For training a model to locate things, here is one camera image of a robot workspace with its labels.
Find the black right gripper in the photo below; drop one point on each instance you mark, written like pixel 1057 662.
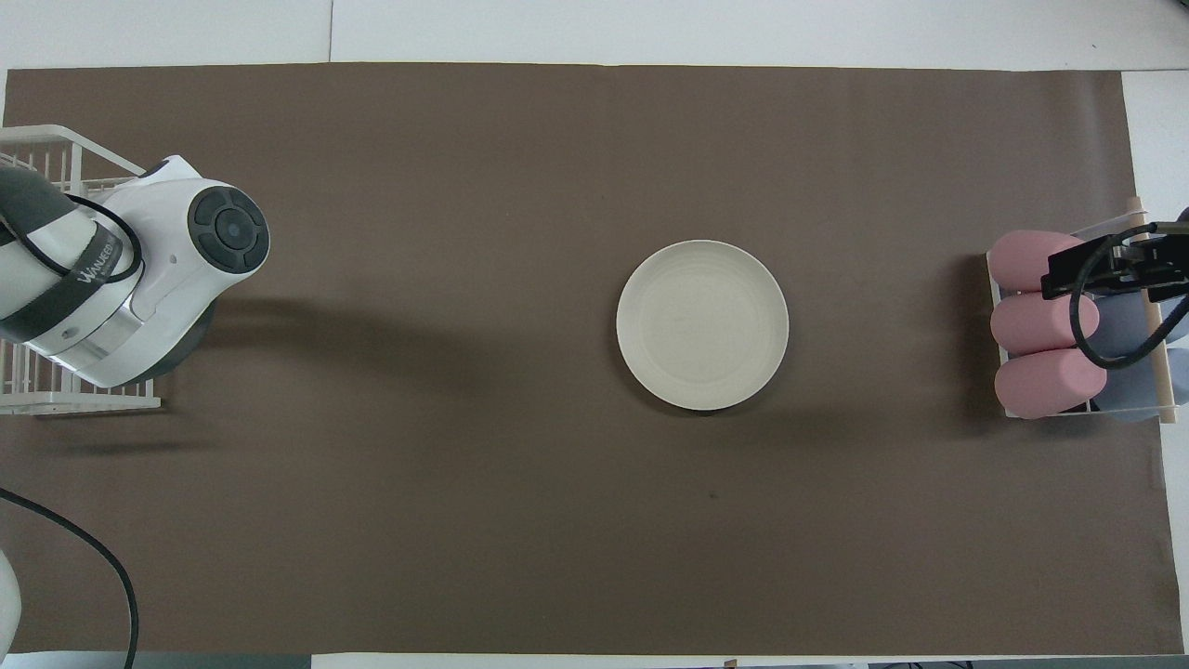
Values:
pixel 1161 265

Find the cream round plate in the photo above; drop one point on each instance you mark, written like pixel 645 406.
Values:
pixel 702 325

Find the pink plastic cup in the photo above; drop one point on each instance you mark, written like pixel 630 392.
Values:
pixel 1045 383
pixel 1031 323
pixel 1012 255

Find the blue plastic cup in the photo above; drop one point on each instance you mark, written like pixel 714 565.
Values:
pixel 1119 325
pixel 1129 395

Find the cup rack with wooden rod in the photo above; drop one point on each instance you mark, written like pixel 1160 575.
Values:
pixel 1161 381

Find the brown table mat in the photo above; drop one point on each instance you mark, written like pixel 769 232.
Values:
pixel 464 232

